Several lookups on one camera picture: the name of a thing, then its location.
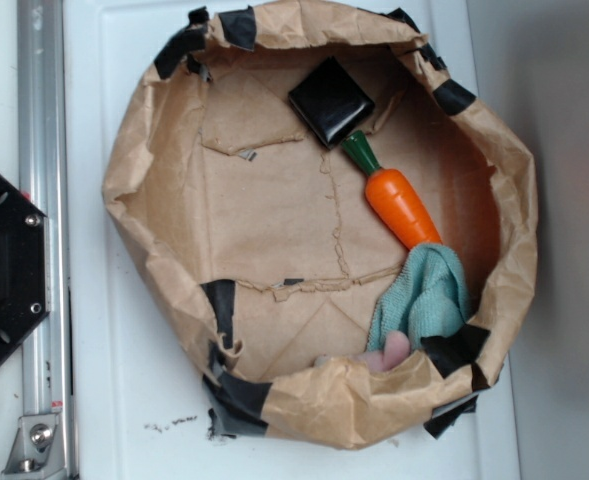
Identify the pink plush bunny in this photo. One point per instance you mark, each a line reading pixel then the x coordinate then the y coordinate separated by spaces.
pixel 395 351

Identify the brown paper bag bin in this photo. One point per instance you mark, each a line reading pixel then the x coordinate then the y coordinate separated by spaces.
pixel 257 242

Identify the teal microfibre cloth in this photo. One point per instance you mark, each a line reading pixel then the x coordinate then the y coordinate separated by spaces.
pixel 428 298

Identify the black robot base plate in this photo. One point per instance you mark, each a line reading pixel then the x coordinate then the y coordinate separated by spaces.
pixel 23 295

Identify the metal corner bracket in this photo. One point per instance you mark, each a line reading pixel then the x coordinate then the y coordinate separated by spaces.
pixel 37 451

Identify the glossy black box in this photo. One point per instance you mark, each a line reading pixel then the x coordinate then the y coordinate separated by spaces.
pixel 330 102

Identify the orange toy carrot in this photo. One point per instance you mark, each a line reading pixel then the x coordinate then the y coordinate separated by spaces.
pixel 391 196

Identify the aluminium extrusion rail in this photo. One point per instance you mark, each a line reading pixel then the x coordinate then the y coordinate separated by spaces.
pixel 46 352

